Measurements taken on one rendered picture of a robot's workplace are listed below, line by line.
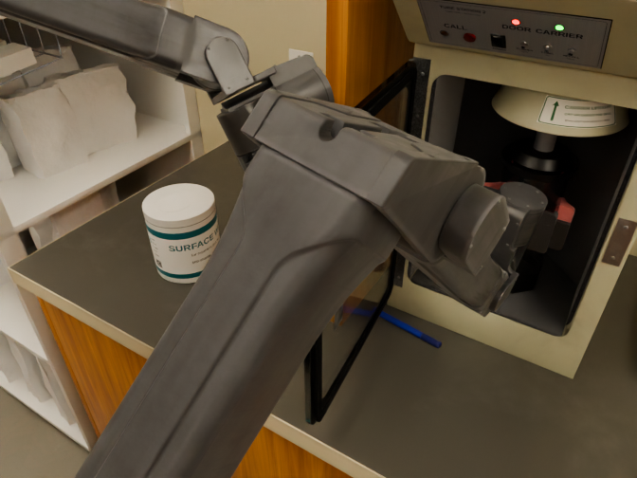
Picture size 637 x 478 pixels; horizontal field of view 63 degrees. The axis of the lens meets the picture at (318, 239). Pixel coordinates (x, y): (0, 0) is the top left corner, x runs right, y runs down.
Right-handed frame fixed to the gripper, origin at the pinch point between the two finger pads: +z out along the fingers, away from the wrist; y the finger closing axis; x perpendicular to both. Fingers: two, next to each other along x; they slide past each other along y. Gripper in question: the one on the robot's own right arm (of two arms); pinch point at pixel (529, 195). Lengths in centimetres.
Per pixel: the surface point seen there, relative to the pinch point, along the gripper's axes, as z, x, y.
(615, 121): -4.0, -15.5, -7.9
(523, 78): -9.9, -20.9, 3.1
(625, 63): -14.3, -25.6, -6.9
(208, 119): 33, 22, 98
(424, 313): -10.5, 21.9, 10.4
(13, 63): -14, -7, 107
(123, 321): -39, 23, 55
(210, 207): -18, 9, 50
